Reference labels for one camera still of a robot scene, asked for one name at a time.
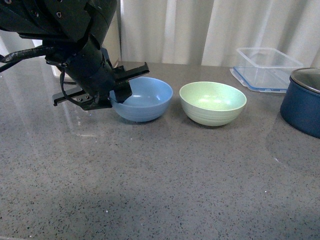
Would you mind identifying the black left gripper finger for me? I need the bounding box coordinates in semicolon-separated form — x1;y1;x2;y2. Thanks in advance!
113;83;132;103

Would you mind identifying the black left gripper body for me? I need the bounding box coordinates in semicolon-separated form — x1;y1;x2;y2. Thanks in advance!
51;53;150;111

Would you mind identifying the blue bowl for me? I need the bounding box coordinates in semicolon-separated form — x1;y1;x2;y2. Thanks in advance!
110;76;174;122

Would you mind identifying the green bowl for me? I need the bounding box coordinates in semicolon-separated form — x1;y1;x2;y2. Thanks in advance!
179;81;247;127

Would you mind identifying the cream toaster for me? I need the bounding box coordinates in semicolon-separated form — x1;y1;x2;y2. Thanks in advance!
102;13;121;68

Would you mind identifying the white curtain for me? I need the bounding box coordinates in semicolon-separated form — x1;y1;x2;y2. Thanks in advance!
116;0;320;67

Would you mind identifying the clear plastic container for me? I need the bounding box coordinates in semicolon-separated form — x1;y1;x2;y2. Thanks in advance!
236;47;304;88

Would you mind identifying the blue saucepan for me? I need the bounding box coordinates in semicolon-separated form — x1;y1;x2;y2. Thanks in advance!
280;67;320;138

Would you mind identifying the black cable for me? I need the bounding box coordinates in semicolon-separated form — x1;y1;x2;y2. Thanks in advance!
0;46;98;106

